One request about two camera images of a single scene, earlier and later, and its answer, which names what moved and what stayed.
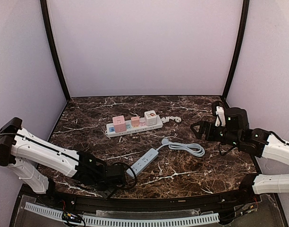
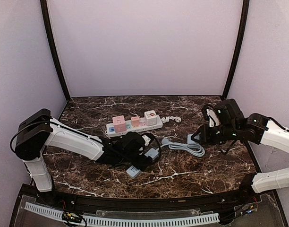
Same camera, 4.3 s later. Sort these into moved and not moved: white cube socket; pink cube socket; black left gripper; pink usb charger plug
Moved: black left gripper
Not moved: pink usb charger plug; white cube socket; pink cube socket
